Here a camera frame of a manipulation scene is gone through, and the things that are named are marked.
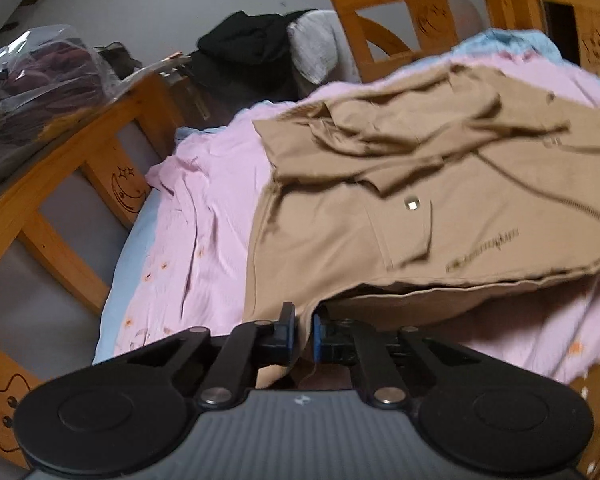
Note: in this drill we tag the dark brown bag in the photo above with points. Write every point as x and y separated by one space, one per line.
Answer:
119 59

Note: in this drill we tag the tan khaki jacket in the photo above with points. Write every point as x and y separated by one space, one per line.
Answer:
410 185

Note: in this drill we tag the clear plastic bag of clothes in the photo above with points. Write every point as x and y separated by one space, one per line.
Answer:
47 74

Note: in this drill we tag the pink floral quilt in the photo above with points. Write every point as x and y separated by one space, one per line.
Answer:
210 219

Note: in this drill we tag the wooden bed frame rail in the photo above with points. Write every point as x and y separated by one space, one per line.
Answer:
458 190

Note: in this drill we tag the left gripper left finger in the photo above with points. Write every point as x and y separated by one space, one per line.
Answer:
217 371

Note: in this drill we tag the black clothes pile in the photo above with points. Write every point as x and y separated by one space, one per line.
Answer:
246 59

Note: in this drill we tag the grey white striped cloth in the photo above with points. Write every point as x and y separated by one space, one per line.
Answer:
319 48

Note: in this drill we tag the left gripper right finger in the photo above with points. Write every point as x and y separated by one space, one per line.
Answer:
387 369

